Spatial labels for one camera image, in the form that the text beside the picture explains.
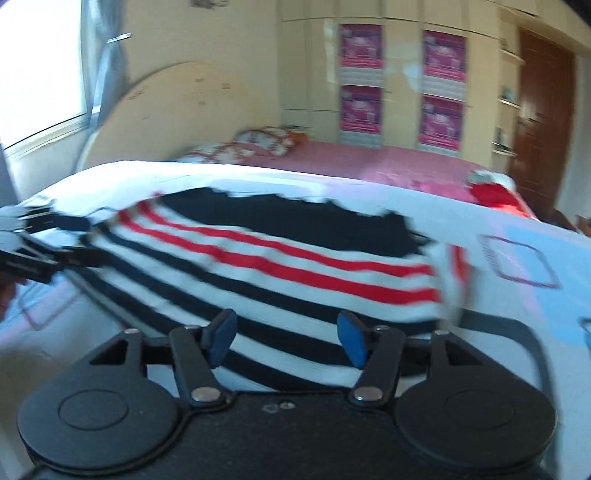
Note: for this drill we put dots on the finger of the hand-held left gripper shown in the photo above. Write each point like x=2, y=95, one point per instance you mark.
x=60, y=221
x=69, y=261

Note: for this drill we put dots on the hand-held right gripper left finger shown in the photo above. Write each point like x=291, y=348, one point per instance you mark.
x=221, y=339

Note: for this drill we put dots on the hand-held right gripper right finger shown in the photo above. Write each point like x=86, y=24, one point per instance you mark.
x=352, y=339

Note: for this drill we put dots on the striped knit sweater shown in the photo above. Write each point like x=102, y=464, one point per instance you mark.
x=286, y=277

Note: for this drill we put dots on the red and white clothes pile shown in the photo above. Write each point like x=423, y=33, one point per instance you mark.
x=491, y=189

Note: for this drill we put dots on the window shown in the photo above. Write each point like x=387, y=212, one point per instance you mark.
x=41, y=69

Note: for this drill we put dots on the blue curtain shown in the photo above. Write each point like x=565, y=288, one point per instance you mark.
x=108, y=69

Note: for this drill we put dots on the cream round headboard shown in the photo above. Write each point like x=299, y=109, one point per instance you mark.
x=175, y=110

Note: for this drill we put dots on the blue patterned blanket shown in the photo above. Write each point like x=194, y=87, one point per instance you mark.
x=508, y=295

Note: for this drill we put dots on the pink bed sheet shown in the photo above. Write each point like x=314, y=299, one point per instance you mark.
x=378, y=170

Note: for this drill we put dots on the curtain tieback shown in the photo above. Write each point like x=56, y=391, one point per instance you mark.
x=118, y=38

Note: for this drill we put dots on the cream corner shelf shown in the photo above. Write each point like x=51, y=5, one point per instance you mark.
x=508, y=104

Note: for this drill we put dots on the teal jar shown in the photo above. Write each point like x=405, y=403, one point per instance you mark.
x=508, y=93

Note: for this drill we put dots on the brown wooden door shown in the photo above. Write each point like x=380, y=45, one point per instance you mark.
x=545, y=120

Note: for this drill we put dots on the cream wardrobe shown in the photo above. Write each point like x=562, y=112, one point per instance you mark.
x=401, y=14

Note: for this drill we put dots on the purple wall poster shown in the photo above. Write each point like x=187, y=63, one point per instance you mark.
x=444, y=57
x=361, y=113
x=441, y=122
x=361, y=48

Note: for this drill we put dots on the wall lamp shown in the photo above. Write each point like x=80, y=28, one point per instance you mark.
x=203, y=3

